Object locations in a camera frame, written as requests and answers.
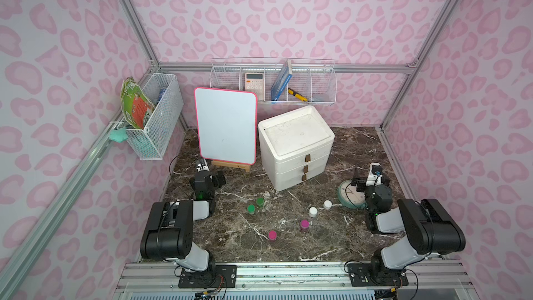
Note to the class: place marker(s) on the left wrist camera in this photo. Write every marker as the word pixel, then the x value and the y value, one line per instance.
pixel 201 165

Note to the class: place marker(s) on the green paint can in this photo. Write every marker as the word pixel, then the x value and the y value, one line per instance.
pixel 260 202
pixel 251 209

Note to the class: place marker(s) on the white mesh wall basket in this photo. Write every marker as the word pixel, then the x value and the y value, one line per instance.
pixel 150 144

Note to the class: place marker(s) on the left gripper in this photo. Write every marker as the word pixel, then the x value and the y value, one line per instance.
pixel 212 178

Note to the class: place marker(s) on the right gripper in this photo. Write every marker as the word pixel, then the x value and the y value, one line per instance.
pixel 362 181

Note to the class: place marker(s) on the white paint can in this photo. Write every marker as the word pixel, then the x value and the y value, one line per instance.
pixel 313 212
pixel 327 204

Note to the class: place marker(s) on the white calculator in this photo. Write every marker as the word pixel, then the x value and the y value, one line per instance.
pixel 255 83

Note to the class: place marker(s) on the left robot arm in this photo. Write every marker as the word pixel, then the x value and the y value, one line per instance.
pixel 168 234

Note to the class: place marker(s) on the blue book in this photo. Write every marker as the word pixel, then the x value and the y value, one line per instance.
pixel 282 80

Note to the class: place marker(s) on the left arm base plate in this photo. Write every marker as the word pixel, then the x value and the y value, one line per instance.
pixel 220 276

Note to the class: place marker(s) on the white wire wall shelf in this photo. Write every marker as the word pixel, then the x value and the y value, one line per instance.
pixel 314 79

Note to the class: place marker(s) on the green red snack bag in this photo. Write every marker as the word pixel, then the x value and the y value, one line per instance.
pixel 136 107

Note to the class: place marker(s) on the pink-framed whiteboard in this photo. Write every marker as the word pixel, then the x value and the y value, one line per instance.
pixel 227 124

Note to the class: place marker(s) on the magenta paint can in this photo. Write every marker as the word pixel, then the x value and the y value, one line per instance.
pixel 304 225
pixel 272 235

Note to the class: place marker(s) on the white paint can left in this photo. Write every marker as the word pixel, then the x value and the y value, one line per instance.
pixel 313 212

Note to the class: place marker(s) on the green round alarm clock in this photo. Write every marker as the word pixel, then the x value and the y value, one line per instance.
pixel 350 197

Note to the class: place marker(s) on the white three-drawer cabinet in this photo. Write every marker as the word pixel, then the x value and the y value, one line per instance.
pixel 290 134

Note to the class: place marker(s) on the white paint can right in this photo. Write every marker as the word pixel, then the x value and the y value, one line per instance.
pixel 327 204

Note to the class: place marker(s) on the yellow black utility knife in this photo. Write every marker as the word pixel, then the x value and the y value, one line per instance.
pixel 297 95

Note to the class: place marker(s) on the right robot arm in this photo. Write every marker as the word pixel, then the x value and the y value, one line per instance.
pixel 428 229

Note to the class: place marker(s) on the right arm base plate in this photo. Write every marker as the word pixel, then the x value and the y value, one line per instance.
pixel 365 275

